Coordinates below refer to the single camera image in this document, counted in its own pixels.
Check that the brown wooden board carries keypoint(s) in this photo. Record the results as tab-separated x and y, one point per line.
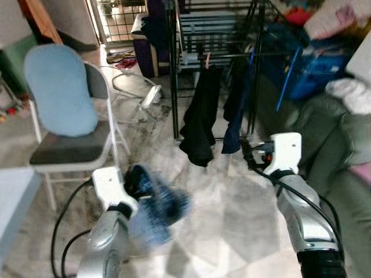
40	20

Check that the black metal drying rack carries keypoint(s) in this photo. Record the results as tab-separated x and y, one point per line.
174	87

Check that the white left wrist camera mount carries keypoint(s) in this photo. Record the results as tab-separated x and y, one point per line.
110	185

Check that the red cloth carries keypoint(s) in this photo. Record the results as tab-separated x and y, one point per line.
299	16

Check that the light blue folding table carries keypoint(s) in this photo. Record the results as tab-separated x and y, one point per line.
11	202

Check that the dark purple suitcase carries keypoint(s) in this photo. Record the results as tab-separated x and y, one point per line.
148	52

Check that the white grey folding chair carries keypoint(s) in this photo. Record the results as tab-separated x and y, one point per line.
69	152

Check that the green cabinet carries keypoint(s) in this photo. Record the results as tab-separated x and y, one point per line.
14	63

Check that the blue suitcase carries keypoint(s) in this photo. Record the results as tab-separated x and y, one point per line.
319	69

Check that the blue plaid shirt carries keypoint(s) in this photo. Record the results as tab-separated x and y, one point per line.
162	202

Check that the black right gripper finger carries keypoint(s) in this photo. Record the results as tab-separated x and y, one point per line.
247	152

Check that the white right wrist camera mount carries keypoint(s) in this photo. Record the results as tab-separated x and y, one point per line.
287	152

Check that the pink plastic hanger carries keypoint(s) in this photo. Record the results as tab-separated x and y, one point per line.
207	59

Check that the black garment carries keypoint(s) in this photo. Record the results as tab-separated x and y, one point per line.
200	121

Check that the pink white pillow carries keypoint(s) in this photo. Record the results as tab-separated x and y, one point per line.
339	17

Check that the crumpled white cloth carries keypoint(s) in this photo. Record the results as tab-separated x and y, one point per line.
348	95

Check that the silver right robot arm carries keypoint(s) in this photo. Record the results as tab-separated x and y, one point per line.
307	220

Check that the metal door grille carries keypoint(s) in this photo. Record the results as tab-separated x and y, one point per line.
119	20

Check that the light blue chair cushion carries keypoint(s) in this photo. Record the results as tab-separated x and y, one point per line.
61	90

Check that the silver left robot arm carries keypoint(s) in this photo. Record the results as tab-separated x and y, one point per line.
107	243

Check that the navy garment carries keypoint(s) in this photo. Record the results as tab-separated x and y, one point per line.
235	110

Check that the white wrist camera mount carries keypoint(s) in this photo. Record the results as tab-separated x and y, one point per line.
287	152
110	185

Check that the red slippers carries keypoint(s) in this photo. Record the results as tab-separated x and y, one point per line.
122	58

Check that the green sofa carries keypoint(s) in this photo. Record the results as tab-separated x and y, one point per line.
324	133

